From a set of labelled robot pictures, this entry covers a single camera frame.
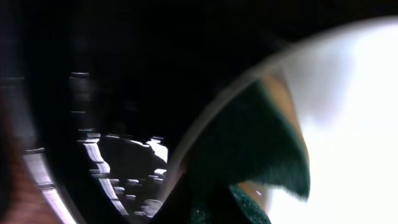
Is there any light green plate front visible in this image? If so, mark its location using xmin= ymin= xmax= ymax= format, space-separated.
xmin=154 ymin=17 xmax=397 ymax=223

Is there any black round tray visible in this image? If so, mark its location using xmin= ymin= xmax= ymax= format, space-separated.
xmin=20 ymin=0 xmax=397 ymax=223

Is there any green yellow sponge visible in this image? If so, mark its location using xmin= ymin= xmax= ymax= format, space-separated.
xmin=188 ymin=80 xmax=310 ymax=223

